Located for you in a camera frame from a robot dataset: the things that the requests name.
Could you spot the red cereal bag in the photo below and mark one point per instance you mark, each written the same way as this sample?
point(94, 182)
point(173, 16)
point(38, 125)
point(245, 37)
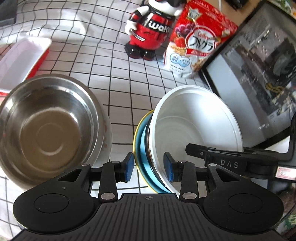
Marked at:
point(199, 30)

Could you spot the stainless steel bowl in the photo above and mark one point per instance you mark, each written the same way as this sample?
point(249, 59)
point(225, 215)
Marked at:
point(49, 124)

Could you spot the white paper noodle bowl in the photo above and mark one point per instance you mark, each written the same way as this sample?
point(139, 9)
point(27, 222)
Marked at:
point(190, 114)

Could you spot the white microwave oven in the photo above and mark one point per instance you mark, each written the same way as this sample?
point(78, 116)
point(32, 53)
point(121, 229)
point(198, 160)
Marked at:
point(254, 74)

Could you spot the yellow rimmed white bowl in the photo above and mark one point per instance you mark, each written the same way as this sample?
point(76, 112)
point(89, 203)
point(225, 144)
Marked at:
point(144, 121)

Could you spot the white and red rectangular tray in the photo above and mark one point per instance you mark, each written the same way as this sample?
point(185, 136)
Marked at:
point(22, 62)

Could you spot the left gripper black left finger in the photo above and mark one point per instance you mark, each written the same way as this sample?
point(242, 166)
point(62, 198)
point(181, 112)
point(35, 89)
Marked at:
point(113, 173)

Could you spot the black monitor screen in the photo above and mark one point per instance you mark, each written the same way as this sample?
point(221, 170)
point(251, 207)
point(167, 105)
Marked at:
point(8, 9)

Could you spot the white black grid tablecloth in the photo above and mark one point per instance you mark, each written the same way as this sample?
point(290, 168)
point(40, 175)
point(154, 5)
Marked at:
point(88, 42)

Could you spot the red panda robot figurine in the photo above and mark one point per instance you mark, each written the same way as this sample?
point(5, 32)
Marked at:
point(148, 27)

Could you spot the white floral ceramic bowl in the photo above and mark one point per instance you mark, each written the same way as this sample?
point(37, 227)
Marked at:
point(106, 148)

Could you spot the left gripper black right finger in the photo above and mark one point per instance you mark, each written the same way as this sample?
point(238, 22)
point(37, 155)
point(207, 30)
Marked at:
point(185, 173)

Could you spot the blue ceramic bowl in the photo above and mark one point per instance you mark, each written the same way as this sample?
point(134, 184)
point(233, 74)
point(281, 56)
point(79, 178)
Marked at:
point(143, 164)

